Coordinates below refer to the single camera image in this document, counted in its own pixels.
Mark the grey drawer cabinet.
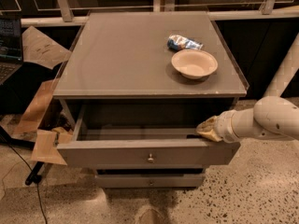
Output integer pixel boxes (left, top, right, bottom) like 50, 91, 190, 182
53, 11, 249, 175

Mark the light wooden block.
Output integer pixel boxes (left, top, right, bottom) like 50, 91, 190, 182
31, 127, 73, 165

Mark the blue snack bag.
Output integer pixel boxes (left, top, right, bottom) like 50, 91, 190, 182
167, 35, 203, 51

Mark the brown cardboard sheet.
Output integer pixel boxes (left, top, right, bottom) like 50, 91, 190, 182
22, 26, 71, 69

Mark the open laptop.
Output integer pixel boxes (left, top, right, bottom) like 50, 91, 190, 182
0, 17, 23, 84

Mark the black cable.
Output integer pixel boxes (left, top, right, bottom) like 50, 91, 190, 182
0, 126, 49, 224

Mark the grey top drawer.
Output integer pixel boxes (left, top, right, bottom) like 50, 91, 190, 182
57, 105, 240, 170

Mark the grey bottom drawer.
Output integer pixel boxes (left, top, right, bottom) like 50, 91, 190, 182
95, 174, 205, 189

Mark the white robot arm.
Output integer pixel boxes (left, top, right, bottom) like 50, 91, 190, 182
196, 35, 299, 143

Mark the grey drawer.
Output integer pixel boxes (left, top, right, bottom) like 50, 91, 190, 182
57, 105, 240, 170
95, 174, 205, 189

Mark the white paper bowl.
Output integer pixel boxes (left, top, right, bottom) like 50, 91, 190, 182
171, 49, 218, 79

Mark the metal window railing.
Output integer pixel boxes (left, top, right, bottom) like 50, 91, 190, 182
0, 0, 299, 27

